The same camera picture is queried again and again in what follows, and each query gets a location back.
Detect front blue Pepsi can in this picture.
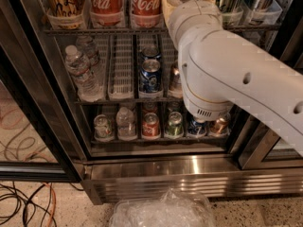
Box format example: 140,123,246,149
139,59,162,93

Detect clear plastic bag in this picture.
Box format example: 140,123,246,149
109,188,216,227

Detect green can bottom shelf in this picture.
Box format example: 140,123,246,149
165,112,183,137

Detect copper can middle shelf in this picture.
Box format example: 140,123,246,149
169,61,182,92

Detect blue pepsi can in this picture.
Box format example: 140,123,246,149
140,44,161,61
139,59,162,93
187,116,206,136

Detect orange cable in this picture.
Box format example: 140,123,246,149
42,182,58,227

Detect front clear water bottle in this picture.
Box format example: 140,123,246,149
65,45,101,102

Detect silver can bottom shelf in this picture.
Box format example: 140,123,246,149
94,114,113,140

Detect gold can top shelf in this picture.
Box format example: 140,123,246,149
46,0,86,29

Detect red Coca-Cola can bottom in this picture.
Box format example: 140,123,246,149
142,113,160,137

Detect copper can bottom shelf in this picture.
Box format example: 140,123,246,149
209,113,231,137

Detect right Coca-Cola can top shelf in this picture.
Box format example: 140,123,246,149
132,0,161,27

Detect small water bottle bottom shelf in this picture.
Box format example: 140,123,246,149
116,107,136,140

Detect left Coca-Cola can top shelf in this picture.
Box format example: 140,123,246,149
90,0,124,28

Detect blue Pepsi can bottom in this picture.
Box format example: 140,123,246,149
187,116,206,136

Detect clear water bottle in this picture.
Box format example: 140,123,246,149
65,45,101,102
76,35,101,77

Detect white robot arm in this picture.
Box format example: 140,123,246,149
162,0,303,154

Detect rear clear water bottle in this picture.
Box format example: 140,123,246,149
76,35,101,77

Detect rear red can bottom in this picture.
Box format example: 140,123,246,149
142,102,158,114

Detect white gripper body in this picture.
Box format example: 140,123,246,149
167,0,223,48

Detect stainless steel fridge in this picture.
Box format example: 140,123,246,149
0,0,303,204

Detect rear green can bottom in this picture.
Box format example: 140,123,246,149
167,101,182,114

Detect rear blue Pepsi can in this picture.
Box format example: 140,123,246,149
140,44,161,61

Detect coca-cola can shelf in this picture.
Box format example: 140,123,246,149
90,0,124,28
132,0,161,27

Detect black cables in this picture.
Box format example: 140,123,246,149
0,182,58,227

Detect copper can shelf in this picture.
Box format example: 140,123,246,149
209,113,231,137
169,61,182,92

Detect left glass sliding door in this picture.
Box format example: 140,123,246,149
0,48,80,183

